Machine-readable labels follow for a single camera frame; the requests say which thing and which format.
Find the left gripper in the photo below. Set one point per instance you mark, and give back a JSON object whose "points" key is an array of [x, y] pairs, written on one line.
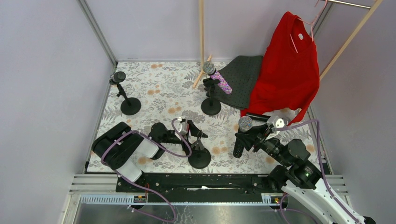
{"points": [[190, 134]]}

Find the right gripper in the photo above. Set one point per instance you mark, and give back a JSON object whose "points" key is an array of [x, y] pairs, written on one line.
{"points": [[251, 141]]}

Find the silver head black microphone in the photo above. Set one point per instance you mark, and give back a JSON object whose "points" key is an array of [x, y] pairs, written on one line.
{"points": [[242, 139]]}

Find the black mic stand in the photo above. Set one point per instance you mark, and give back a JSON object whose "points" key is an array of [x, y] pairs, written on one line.
{"points": [[210, 106], [130, 105], [200, 157]]}

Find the black mic stand back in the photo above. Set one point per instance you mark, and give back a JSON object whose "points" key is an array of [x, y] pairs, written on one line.
{"points": [[210, 106]]}

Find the black mic stand front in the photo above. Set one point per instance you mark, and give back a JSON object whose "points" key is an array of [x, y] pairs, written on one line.
{"points": [[130, 105]]}

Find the purple glitter microphone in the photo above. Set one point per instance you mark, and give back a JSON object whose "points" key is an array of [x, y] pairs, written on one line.
{"points": [[209, 69]]}

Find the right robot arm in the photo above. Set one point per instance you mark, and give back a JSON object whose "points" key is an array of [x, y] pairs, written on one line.
{"points": [[297, 177]]}

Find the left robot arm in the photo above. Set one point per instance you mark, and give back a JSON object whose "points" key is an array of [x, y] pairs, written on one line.
{"points": [[116, 147]]}

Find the grey dotted cloth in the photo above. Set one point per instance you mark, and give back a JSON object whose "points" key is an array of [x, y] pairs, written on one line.
{"points": [[241, 74]]}

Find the floral table mat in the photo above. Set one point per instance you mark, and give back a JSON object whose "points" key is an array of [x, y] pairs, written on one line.
{"points": [[165, 92]]}

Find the red t-shirt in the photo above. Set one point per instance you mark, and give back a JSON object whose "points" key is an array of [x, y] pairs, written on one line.
{"points": [[289, 75]]}

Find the pink clothes hanger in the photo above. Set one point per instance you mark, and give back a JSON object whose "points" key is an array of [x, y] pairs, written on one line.
{"points": [[304, 23]]}

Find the wooden clothes rack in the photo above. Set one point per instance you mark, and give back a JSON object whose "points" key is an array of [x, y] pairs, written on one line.
{"points": [[327, 6]]}

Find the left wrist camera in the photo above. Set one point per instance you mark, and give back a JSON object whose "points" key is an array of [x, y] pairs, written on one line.
{"points": [[181, 126]]}

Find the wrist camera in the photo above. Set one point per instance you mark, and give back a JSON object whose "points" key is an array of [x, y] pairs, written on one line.
{"points": [[275, 122], [181, 126]]}

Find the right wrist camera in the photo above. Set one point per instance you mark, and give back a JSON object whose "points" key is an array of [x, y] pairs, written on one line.
{"points": [[275, 122]]}

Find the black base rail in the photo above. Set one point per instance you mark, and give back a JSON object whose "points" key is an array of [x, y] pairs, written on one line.
{"points": [[203, 188]]}

